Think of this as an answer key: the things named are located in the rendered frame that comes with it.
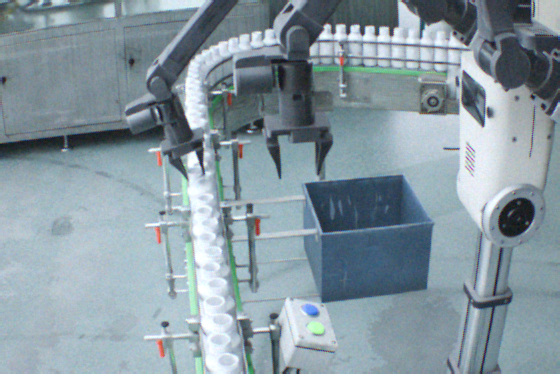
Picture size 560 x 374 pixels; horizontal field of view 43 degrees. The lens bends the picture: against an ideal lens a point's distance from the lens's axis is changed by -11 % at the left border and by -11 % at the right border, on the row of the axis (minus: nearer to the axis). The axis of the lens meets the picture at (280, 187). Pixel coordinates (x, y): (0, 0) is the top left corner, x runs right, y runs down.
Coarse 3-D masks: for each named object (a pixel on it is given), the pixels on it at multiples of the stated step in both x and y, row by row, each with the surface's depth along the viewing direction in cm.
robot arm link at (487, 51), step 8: (488, 48) 126; (496, 48) 124; (520, 48) 127; (480, 56) 129; (488, 56) 126; (528, 56) 125; (536, 56) 125; (488, 64) 126; (488, 72) 127; (504, 88) 127
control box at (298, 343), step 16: (288, 304) 145; (304, 304) 146; (320, 304) 148; (288, 320) 143; (304, 320) 141; (320, 320) 143; (288, 336) 140; (304, 336) 136; (320, 336) 138; (288, 352) 138; (304, 352) 136; (320, 352) 137; (288, 368) 146; (304, 368) 138; (320, 368) 139
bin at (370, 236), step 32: (320, 192) 232; (352, 192) 233; (384, 192) 235; (320, 224) 237; (352, 224) 238; (384, 224) 240; (416, 224) 205; (320, 256) 208; (352, 256) 207; (384, 256) 209; (416, 256) 210; (320, 288) 212; (352, 288) 212; (384, 288) 213; (416, 288) 215
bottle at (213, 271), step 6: (204, 264) 150; (210, 264) 151; (216, 264) 151; (204, 270) 149; (210, 270) 152; (216, 270) 149; (204, 276) 149; (210, 276) 148; (216, 276) 149; (204, 282) 150; (198, 288) 151; (204, 288) 150; (204, 294) 149; (204, 312) 152
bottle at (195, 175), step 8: (192, 168) 180; (200, 168) 179; (192, 176) 178; (200, 176) 178; (192, 184) 179; (200, 184) 179; (208, 184) 180; (192, 192) 179; (200, 192) 179; (208, 192) 179; (192, 200) 180; (216, 200) 182; (192, 208) 183; (216, 208) 182
